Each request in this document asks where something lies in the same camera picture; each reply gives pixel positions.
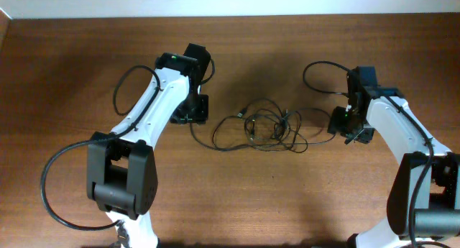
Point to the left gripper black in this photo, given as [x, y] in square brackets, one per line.
[200, 117]

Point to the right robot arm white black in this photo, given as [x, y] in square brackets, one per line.
[423, 204]

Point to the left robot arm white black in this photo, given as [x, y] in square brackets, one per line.
[121, 170]

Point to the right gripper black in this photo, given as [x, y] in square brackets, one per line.
[335, 123]

